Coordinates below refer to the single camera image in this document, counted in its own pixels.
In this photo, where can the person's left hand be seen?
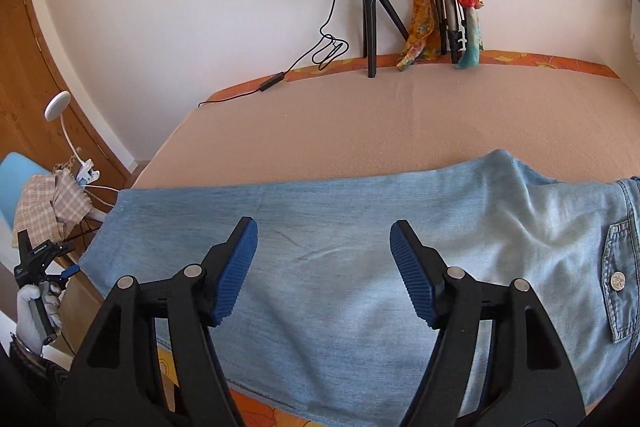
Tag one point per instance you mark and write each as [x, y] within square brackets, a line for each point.
[25, 312]

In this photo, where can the white clip lamp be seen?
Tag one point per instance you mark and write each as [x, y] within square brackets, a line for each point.
[57, 104]

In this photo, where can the small black tripod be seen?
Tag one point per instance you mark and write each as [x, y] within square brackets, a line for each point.
[371, 32]

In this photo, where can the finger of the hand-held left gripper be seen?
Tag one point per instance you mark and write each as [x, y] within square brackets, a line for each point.
[71, 272]

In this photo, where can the orange floral bed sheet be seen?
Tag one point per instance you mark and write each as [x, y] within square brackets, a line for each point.
[550, 62]

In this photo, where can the person's left forearm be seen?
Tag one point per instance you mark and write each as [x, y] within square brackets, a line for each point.
[35, 372]

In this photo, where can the beige blanket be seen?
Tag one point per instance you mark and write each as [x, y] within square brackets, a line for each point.
[350, 132]

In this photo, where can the wooden door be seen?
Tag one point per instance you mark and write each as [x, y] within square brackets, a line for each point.
[30, 82]

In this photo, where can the beige checkered cloth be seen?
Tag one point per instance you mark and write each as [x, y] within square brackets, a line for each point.
[50, 202]

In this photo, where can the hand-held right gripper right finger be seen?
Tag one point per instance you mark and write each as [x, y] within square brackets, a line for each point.
[412, 277]

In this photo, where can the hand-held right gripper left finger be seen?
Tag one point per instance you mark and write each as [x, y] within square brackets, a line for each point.
[235, 277]

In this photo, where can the light blue chair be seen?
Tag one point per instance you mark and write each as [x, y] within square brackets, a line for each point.
[15, 177]

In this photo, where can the light blue denim pants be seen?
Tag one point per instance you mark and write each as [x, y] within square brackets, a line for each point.
[325, 232]

